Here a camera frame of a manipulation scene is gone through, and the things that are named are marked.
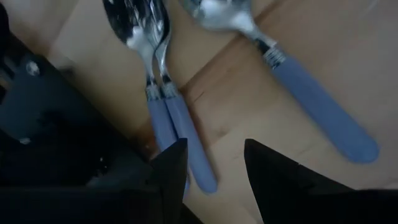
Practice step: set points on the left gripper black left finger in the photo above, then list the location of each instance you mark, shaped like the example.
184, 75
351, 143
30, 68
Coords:
168, 186

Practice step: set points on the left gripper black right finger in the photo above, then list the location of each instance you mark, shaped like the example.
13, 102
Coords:
280, 193

